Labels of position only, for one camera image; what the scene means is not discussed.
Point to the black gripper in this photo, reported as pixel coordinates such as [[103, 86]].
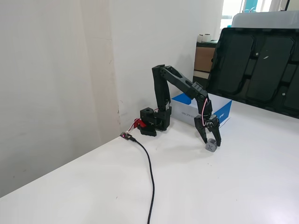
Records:
[[202, 122]]

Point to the translucent white storage bin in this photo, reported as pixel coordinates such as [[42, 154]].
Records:
[[264, 21]]

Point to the small white cup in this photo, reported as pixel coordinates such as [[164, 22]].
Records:
[[207, 38], [200, 38]]

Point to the black plastic moulded tray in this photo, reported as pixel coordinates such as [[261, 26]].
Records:
[[254, 70]]

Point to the small controller circuit board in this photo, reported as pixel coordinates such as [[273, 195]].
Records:
[[126, 136]]

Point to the gray cube block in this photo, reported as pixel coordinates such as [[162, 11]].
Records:
[[211, 147]]

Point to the blue and white cardboard box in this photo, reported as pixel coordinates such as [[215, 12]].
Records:
[[184, 112]]

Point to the red table clamp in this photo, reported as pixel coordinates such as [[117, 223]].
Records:
[[139, 123]]

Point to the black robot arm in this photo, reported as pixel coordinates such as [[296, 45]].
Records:
[[161, 88]]

